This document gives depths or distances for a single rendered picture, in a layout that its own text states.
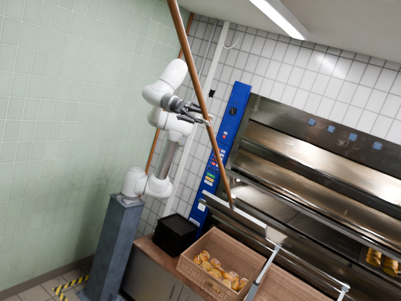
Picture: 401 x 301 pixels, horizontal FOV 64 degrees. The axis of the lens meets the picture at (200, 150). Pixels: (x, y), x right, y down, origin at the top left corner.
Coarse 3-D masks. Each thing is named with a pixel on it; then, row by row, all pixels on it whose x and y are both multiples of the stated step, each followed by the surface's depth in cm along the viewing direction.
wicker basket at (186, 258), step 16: (208, 240) 293; (224, 240) 287; (192, 256) 278; (224, 256) 284; (240, 256) 278; (256, 256) 272; (192, 272) 262; (224, 272) 277; (240, 272) 275; (256, 272) 254; (208, 288) 245; (224, 288) 238
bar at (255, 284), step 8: (200, 200) 259; (216, 208) 253; (224, 216) 248; (240, 224) 241; (256, 232) 235; (264, 240) 231; (280, 248) 225; (272, 256) 224; (296, 256) 220; (304, 264) 217; (264, 272) 219; (320, 272) 212; (256, 280) 216; (336, 280) 207; (256, 288) 212; (344, 288) 203; (248, 296) 216
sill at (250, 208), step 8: (224, 192) 290; (240, 200) 285; (248, 208) 278; (256, 208) 278; (264, 216) 270; (272, 216) 272; (280, 224) 263; (288, 232) 260; (296, 232) 257; (304, 240) 253; (312, 240) 252; (320, 248) 247; (328, 248) 247; (336, 256) 241; (344, 256) 243; (344, 264) 239; (352, 264) 236; (360, 272) 233; (368, 272) 230; (376, 280) 228; (384, 280) 226; (392, 288) 223; (400, 288) 222
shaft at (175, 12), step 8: (168, 0) 103; (176, 8) 106; (176, 16) 108; (176, 24) 110; (184, 32) 114; (184, 40) 116; (184, 48) 118; (184, 56) 122; (192, 64) 125; (192, 72) 128; (192, 80) 131; (200, 88) 136; (200, 96) 139; (200, 104) 143; (208, 120) 152; (208, 128) 157; (216, 144) 168; (216, 152) 173; (216, 160) 181; (224, 176) 195; (224, 184) 202; (232, 200) 222
